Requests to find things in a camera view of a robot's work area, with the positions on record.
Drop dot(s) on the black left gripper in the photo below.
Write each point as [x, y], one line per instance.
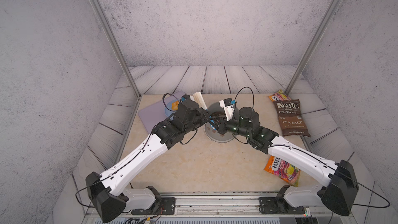
[203, 116]

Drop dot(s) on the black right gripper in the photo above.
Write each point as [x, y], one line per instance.
[221, 126]

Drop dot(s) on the grey ceramic plant pot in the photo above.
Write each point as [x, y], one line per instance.
[211, 128]

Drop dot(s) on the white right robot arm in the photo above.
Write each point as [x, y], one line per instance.
[337, 186]

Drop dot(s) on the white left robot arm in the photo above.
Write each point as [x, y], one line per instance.
[108, 191]

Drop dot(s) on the blue plate with orange food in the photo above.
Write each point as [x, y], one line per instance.
[171, 107]

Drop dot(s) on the purple cutting board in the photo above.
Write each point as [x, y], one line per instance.
[154, 113]

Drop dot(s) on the orange Fox's candy bag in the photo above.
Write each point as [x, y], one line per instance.
[279, 96]

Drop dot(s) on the brown Kettle chips bag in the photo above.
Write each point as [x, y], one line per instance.
[290, 118]

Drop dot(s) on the pink yellow Fox's candy bag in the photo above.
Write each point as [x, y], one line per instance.
[283, 170]

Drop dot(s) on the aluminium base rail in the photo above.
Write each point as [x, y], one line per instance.
[229, 208]

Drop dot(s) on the left aluminium corner post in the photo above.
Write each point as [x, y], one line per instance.
[96, 5]

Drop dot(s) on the aluminium corner post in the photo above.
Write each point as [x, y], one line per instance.
[96, 5]
[327, 17]

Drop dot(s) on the right aluminium corner post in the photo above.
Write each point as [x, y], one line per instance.
[327, 17]

